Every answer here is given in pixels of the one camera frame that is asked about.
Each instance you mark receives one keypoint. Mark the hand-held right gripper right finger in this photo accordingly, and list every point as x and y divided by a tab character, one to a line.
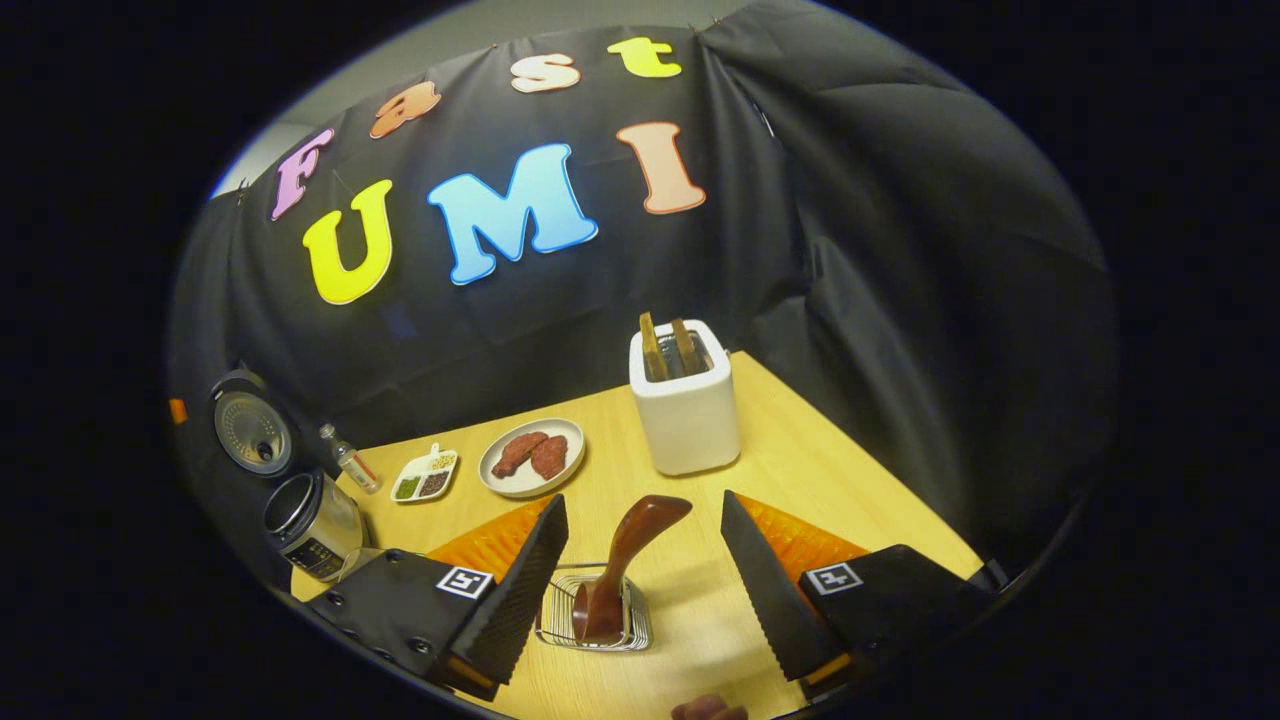
765	600

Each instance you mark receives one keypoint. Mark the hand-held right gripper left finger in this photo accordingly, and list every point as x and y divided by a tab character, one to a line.
520	600

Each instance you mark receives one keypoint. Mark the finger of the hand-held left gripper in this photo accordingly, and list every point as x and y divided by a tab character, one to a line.
178	411

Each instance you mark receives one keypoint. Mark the brown wooden spoon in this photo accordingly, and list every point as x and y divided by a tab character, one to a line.
630	550

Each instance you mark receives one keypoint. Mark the grey rice cooker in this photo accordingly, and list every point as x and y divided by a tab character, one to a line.
320	520

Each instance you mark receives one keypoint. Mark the white round plate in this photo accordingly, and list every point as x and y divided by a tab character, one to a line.
505	485

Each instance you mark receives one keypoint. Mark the brown meat piece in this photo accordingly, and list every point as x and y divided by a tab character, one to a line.
550	458
515	455

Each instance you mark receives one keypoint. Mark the white divided grain dish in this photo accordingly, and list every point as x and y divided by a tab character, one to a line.
425	478

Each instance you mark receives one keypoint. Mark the clear glass bottle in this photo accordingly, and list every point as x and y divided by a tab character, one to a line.
352	465

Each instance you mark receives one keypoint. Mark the white toaster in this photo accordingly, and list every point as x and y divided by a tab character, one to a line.
685	425

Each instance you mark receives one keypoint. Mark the brown toast slice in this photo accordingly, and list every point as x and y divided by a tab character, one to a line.
653	350
688	348

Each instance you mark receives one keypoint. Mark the black backdrop cloth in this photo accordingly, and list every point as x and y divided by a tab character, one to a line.
900	250

